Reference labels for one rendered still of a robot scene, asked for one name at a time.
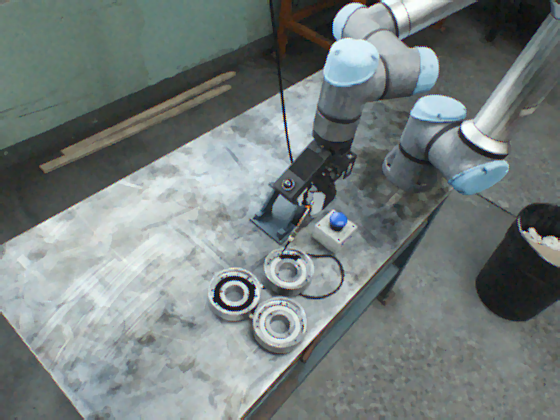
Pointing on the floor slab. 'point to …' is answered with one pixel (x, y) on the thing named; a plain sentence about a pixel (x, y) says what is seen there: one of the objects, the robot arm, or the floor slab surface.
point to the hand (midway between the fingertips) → (306, 210)
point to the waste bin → (522, 267)
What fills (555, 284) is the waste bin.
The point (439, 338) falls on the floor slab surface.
